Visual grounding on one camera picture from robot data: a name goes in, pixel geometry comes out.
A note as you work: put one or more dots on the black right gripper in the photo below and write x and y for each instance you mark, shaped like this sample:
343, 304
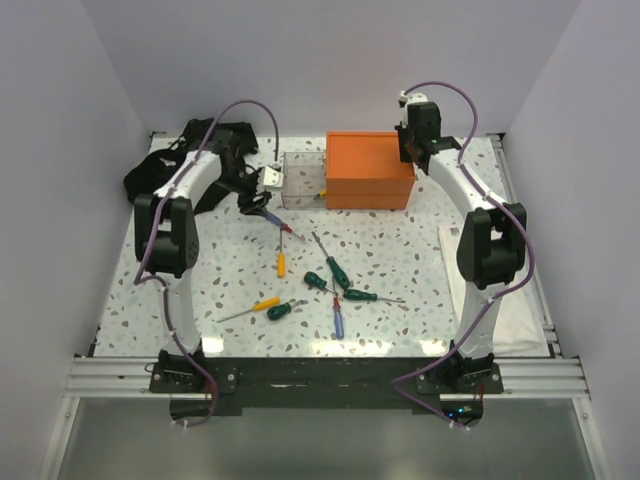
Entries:
403, 132

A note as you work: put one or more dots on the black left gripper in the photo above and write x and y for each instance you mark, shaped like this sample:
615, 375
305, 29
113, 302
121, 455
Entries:
245, 203

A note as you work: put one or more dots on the blue red handled screwdriver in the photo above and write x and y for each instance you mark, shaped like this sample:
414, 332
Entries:
281, 224

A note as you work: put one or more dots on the clear plastic drawer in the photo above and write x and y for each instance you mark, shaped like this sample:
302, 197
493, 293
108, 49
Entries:
305, 173

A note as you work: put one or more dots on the orange drawer cabinet box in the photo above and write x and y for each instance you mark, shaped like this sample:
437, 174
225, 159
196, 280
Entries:
364, 172

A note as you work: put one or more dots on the yellow screwdriver long shaft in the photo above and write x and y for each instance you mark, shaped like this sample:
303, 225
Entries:
260, 306

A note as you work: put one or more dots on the long green screwdriver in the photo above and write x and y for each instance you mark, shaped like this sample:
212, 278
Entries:
338, 273

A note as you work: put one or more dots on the green screwdriver pointing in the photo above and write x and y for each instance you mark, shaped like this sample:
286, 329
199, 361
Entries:
358, 295

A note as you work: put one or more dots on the blue screwdriver red collar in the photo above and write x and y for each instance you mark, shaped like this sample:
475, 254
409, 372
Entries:
338, 319

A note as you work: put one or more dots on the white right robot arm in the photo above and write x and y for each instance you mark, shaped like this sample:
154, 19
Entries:
491, 248

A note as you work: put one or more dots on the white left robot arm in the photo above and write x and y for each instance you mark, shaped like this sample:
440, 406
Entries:
167, 244

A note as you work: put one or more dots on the black crumpled cloth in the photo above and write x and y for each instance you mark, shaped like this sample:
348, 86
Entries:
159, 166

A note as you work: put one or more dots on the stubby green screwdriver centre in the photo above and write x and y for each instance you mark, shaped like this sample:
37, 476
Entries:
313, 280

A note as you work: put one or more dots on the stubby green screwdriver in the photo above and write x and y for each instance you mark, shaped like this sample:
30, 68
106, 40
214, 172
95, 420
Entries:
279, 311
313, 280

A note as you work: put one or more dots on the stubby green screwdriver lower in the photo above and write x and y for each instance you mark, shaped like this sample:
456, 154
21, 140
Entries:
279, 311

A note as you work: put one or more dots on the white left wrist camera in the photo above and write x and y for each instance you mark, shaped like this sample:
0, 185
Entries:
272, 177

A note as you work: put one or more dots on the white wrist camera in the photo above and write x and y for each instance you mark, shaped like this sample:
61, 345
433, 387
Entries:
406, 98
272, 177

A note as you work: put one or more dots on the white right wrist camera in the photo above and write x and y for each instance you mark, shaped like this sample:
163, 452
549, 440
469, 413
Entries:
406, 98

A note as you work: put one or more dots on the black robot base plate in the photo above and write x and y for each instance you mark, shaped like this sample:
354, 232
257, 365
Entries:
227, 386

